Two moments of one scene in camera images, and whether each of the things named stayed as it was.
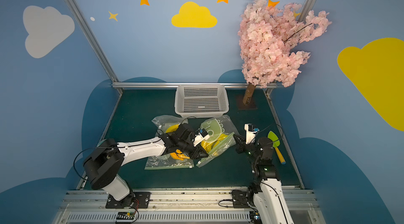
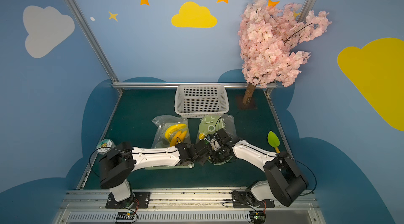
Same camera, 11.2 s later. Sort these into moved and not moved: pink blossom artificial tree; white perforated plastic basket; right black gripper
Moved: right black gripper
Not moved: white perforated plastic basket; pink blossom artificial tree
